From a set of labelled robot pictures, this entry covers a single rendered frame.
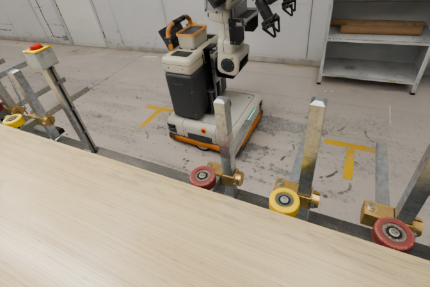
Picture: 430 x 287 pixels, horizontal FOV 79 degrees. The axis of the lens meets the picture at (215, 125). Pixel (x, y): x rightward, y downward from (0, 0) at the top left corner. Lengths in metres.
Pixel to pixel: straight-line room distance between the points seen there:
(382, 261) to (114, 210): 0.67
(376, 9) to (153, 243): 3.02
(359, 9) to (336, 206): 2.10
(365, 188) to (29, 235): 1.84
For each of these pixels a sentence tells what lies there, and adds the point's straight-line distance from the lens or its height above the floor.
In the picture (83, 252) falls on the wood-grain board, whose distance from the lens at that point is 0.79.
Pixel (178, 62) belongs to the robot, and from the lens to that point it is 1.86.
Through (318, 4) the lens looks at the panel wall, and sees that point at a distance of 3.29.
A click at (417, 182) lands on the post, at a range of 0.76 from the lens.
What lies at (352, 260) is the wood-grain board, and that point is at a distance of 0.70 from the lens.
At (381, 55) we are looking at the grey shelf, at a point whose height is 0.20.
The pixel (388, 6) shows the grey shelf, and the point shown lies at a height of 0.70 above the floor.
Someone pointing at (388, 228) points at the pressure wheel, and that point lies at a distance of 0.76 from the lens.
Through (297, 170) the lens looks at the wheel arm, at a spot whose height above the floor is 0.83.
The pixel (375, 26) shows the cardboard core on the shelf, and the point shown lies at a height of 0.59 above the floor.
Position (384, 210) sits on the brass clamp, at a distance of 0.87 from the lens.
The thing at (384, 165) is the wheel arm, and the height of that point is 0.83.
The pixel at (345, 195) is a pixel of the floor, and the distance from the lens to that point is 1.98.
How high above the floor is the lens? 1.50
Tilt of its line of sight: 37 degrees down
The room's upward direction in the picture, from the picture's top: 8 degrees counter-clockwise
